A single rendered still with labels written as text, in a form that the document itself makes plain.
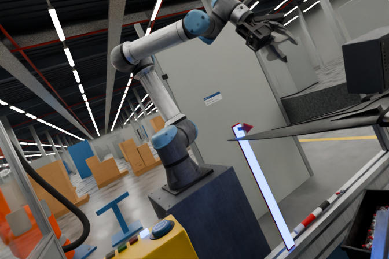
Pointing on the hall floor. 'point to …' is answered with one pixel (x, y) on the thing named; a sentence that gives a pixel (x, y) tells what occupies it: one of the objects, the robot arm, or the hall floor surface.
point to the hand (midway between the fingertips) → (291, 51)
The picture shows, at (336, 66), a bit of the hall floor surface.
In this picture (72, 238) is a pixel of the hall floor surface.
